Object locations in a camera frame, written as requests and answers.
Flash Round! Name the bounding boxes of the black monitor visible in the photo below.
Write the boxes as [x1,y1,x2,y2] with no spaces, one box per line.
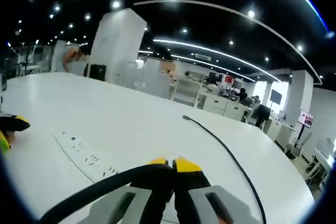
[270,89,283,104]

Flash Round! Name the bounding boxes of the white desk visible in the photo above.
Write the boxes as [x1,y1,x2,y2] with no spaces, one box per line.
[0,71,316,224]

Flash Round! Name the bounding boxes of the white office workstation row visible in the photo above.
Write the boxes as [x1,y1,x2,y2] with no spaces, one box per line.
[196,92,254,124]

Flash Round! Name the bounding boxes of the white desk socket panel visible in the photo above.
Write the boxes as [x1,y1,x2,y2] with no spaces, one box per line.
[51,129,127,185]

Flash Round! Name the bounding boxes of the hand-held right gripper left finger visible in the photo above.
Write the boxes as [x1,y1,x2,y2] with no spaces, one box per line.
[77,157,174,224]

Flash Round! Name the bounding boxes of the white frame chair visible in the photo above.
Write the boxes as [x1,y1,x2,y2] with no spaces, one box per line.
[287,131,313,159]

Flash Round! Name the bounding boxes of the narrow white pillar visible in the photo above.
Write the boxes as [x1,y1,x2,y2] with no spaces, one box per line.
[285,70,315,130]

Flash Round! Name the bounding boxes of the dark square case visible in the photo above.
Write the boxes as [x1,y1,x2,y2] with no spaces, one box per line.
[83,63,107,81]

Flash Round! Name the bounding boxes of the screen on floor stand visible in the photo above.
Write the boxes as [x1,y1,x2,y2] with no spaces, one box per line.
[298,109,314,141]

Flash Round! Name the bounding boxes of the white mesh office chair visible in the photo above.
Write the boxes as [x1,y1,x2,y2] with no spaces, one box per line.
[172,78,200,105]

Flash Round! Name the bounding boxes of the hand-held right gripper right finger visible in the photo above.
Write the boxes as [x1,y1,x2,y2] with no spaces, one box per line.
[172,155,260,224]

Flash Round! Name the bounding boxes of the wide white pillar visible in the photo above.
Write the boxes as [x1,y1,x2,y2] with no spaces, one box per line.
[89,8,148,90]

